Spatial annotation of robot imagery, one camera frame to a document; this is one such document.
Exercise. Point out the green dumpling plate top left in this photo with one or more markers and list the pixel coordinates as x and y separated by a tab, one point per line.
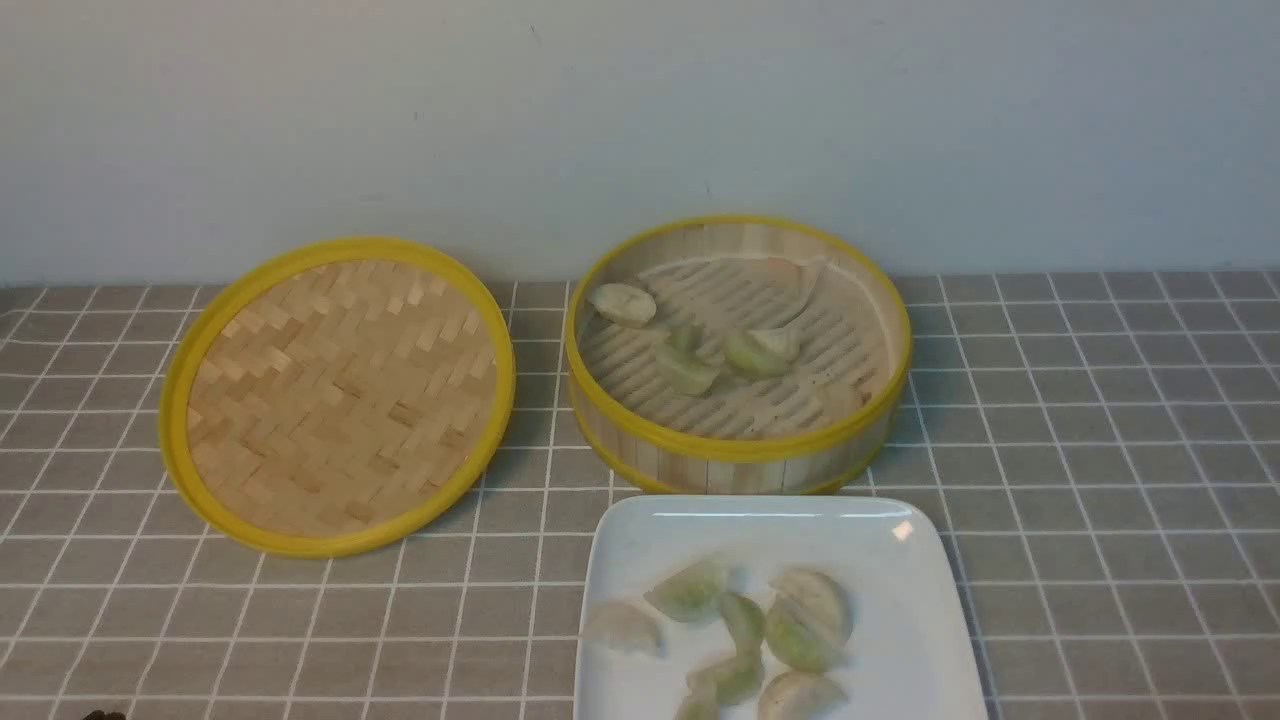
691	593

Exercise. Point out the white square plate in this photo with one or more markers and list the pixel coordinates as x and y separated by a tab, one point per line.
908	656

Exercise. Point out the yellow-rimmed bamboo steamer basket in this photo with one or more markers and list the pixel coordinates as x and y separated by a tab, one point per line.
661	460

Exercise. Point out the pale green dumpling steamer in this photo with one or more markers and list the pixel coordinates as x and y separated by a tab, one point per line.
683	371

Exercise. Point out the small green dumpling in steamer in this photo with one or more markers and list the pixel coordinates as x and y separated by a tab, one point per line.
685	338

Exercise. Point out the white dumpling at steamer rim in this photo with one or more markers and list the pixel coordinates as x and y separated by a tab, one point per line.
623	304

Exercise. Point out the white dumpling plate left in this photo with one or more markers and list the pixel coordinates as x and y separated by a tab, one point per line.
622	627

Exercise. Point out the white steamer liner paper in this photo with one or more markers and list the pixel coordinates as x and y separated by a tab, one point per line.
845	357

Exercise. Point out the yellow-rimmed bamboo steamer lid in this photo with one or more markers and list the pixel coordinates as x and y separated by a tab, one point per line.
338	398

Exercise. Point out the green white dumpling steamer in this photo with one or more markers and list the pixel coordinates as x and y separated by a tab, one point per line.
761	354

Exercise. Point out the green dumpling plate lower centre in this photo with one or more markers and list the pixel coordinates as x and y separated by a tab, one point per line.
724	683

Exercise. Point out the grey checked tablecloth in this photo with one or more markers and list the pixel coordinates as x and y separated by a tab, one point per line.
1099	452

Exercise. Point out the large green white dumpling plate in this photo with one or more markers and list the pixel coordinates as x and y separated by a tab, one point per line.
809	624

